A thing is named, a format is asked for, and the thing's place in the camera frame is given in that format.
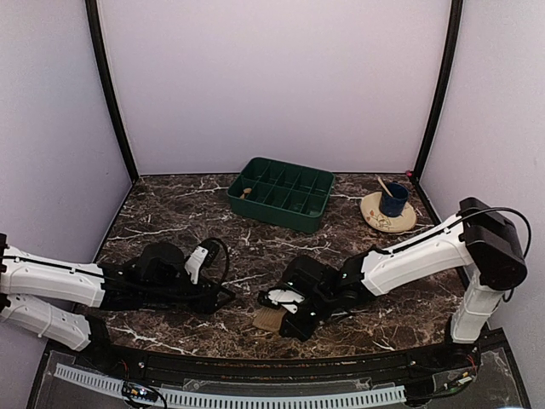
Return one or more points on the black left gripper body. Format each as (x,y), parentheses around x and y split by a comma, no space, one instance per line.
(203,303)

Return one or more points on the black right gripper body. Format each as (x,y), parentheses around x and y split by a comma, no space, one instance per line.
(323,308)

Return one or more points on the tan brown sock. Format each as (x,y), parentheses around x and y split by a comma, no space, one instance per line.
(269,319)

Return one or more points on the brown argyle sock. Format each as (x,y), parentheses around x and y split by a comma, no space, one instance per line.
(246,192)

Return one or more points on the green compartment tray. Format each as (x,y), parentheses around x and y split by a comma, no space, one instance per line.
(283,194)

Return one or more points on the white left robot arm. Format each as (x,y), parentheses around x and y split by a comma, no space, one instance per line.
(29,283)

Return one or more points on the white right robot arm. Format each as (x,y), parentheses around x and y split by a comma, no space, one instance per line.
(478,237)

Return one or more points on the small circuit board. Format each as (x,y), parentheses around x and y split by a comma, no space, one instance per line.
(136,393)

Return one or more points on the dark blue mug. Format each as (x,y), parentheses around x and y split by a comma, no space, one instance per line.
(393,207)

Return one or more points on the wooden spoon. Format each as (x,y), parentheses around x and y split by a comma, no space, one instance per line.
(384,187)

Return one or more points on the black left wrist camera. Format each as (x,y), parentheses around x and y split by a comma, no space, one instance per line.
(164,263)

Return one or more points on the black front table rail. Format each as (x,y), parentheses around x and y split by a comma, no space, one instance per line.
(404,364)

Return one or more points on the white slotted cable duct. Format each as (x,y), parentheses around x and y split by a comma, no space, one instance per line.
(173,398)

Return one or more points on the black right frame post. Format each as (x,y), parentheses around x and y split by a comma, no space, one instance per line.
(448,56)

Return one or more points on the black frame post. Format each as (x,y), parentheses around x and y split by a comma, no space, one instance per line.
(448,56)
(99,48)

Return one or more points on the black left frame post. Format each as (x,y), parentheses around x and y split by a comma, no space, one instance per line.
(99,48)

